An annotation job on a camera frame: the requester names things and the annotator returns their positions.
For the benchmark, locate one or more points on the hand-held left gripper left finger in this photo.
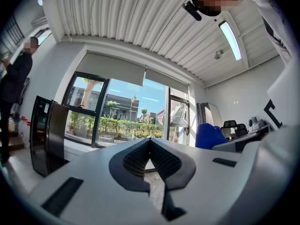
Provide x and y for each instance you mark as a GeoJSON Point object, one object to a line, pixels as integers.
{"type": "Point", "coordinates": [93, 196]}

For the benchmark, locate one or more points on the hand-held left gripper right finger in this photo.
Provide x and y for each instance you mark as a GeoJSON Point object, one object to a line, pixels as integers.
{"type": "Point", "coordinates": [206, 184]}

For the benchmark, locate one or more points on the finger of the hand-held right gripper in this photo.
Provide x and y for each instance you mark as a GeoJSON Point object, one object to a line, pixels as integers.
{"type": "Point", "coordinates": [230, 145]}

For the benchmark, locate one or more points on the blue cloth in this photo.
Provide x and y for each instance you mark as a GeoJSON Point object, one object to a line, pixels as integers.
{"type": "Point", "coordinates": [208, 135]}

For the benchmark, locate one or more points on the black office chair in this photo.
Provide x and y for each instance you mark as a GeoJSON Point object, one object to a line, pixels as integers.
{"type": "Point", "coordinates": [241, 130]}
{"type": "Point", "coordinates": [229, 124]}

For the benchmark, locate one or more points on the dark desk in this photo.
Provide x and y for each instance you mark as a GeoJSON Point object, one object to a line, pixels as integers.
{"type": "Point", "coordinates": [255, 132]}

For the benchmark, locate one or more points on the leaning wooden boards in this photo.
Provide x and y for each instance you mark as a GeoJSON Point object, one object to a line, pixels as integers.
{"type": "Point", "coordinates": [208, 114]}

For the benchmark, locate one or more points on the grey window ledge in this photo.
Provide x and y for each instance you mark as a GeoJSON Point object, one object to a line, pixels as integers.
{"type": "Point", "coordinates": [75, 149]}

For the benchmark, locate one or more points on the narrow side window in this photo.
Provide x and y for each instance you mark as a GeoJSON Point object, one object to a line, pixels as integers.
{"type": "Point", "coordinates": [178, 111]}

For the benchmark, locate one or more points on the green hedge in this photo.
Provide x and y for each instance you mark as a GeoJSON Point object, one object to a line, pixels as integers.
{"type": "Point", "coordinates": [117, 125]}

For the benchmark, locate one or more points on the round ceiling spotlight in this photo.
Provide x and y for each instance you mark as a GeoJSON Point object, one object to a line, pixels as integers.
{"type": "Point", "coordinates": [218, 55]}

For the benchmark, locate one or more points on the wooden steps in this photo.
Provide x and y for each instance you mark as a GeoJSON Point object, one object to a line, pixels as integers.
{"type": "Point", "coordinates": [16, 145]}

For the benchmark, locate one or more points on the narrow grey roller blind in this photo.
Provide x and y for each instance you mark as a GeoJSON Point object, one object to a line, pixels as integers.
{"type": "Point", "coordinates": [164, 80]}

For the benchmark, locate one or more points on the street lamp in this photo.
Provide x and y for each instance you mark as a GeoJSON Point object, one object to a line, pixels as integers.
{"type": "Point", "coordinates": [134, 102]}

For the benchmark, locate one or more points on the long ceiling light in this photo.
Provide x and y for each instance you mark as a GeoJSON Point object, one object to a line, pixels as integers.
{"type": "Point", "coordinates": [232, 41]}

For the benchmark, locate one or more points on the large black framed window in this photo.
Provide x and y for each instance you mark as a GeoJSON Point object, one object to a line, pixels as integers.
{"type": "Point", "coordinates": [131, 97]}

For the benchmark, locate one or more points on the green tree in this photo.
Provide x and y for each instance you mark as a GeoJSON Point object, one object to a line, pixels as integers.
{"type": "Point", "coordinates": [87, 90]}

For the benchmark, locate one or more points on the wide grey roller blind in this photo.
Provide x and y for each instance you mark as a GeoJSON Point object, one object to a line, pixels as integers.
{"type": "Point", "coordinates": [110, 69]}

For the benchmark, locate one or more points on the white T-shirt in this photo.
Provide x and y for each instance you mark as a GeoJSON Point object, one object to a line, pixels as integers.
{"type": "Point", "coordinates": [269, 13]}

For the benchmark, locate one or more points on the red wall fixture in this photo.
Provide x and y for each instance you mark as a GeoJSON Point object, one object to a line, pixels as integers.
{"type": "Point", "coordinates": [28, 123]}

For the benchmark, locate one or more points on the black head camera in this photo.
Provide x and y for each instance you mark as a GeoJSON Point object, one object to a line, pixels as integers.
{"type": "Point", "coordinates": [192, 10]}

